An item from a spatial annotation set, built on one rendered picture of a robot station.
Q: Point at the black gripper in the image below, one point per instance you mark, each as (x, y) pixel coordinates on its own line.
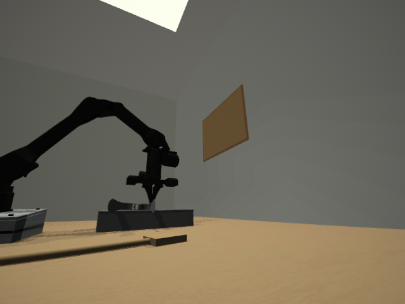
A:
(153, 176)

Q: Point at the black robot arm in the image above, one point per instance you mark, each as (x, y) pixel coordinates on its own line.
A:
(22, 161)

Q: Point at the grey roasting tin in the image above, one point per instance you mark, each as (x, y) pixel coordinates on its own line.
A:
(130, 220)

